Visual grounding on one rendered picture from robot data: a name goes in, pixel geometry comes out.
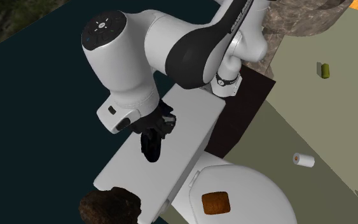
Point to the white toilet paper roll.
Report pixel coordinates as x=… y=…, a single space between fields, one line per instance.
x=305 y=160

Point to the dark robot stand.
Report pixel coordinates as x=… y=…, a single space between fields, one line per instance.
x=240 y=114

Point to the dark brown rough lump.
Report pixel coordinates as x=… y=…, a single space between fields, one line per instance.
x=110 y=206

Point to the olive green cylinder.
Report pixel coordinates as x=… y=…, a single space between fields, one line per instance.
x=325 y=70

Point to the mottled brown stone basin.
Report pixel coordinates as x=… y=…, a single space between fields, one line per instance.
x=299 y=15

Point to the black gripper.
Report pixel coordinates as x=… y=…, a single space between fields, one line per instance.
x=154 y=122

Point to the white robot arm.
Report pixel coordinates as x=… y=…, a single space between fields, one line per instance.
x=126 y=62

